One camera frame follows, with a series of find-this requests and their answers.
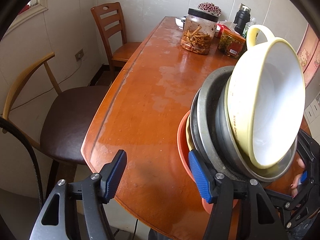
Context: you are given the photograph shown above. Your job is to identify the green clear bottle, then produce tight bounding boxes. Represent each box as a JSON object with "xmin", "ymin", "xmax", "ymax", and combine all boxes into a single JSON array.
[{"xmin": 242, "ymin": 17, "xmax": 257, "ymax": 38}]

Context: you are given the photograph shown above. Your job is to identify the wide shallow steel bowl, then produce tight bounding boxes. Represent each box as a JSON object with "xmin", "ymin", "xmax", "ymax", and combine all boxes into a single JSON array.
[{"xmin": 215, "ymin": 87, "xmax": 297, "ymax": 184}]

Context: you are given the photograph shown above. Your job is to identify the black thermos bottle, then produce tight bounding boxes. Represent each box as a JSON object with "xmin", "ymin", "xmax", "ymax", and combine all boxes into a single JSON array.
[{"xmin": 233, "ymin": 3, "xmax": 251, "ymax": 35}]

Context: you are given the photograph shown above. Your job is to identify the yellow shell-shaped plate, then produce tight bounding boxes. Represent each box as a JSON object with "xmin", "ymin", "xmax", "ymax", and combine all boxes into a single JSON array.
[{"xmin": 185, "ymin": 123, "xmax": 195, "ymax": 151}]

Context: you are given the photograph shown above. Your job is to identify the red slatted wooden chair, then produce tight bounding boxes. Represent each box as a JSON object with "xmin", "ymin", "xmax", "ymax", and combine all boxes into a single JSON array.
[{"xmin": 91, "ymin": 2, "xmax": 140, "ymax": 78}]

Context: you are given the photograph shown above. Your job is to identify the pink plastic plate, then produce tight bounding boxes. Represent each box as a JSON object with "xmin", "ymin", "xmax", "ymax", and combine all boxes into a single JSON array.
[{"xmin": 176, "ymin": 109, "xmax": 239, "ymax": 215}]

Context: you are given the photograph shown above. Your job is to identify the person's right hand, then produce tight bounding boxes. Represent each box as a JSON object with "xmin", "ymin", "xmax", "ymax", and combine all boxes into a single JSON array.
[{"xmin": 290, "ymin": 157, "xmax": 305, "ymax": 198}]

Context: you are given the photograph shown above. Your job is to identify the curved-back wooden chair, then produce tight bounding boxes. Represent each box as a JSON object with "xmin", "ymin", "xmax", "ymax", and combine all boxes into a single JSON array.
[{"xmin": 3, "ymin": 52, "xmax": 108, "ymax": 194}]

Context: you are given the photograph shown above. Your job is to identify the red patterned lid object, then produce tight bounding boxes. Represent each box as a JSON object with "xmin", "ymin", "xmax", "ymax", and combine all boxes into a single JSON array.
[{"xmin": 197, "ymin": 2, "xmax": 222, "ymax": 17}]

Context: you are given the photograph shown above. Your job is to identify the small steel bowl background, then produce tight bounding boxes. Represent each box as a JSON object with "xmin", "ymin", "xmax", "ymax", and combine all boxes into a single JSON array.
[{"xmin": 175, "ymin": 17, "xmax": 186, "ymax": 30}]

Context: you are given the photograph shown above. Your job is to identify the round steel pan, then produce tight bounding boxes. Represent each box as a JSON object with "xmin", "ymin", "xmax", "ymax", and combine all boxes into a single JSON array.
[{"xmin": 189, "ymin": 65, "xmax": 271, "ymax": 188}]

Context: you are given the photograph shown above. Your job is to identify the yellow white handled bowl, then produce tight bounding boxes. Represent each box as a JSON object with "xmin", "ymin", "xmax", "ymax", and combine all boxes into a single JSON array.
[{"xmin": 227, "ymin": 24, "xmax": 305, "ymax": 169}]

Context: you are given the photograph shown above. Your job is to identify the red-labelled pickle jar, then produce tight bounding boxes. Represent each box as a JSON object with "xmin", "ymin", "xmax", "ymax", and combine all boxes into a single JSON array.
[{"xmin": 217, "ymin": 29, "xmax": 246, "ymax": 59}]

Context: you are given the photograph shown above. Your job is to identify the clear jar black lid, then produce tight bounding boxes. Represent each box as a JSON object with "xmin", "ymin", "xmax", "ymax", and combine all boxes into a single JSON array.
[{"xmin": 180, "ymin": 8, "xmax": 219, "ymax": 55}]

